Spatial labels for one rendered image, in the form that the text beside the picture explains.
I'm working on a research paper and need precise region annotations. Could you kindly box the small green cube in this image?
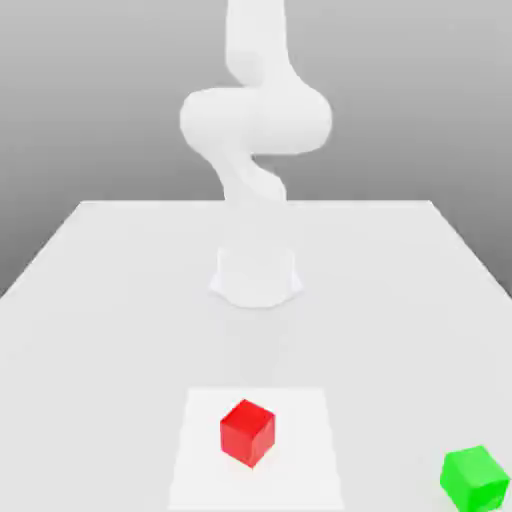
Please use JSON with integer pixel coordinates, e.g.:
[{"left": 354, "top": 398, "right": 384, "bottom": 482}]
[{"left": 439, "top": 444, "right": 512, "bottom": 512}]

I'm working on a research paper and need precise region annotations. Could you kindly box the small red cube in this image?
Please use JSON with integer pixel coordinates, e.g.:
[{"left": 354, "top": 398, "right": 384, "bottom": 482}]
[{"left": 219, "top": 398, "right": 277, "bottom": 470}]

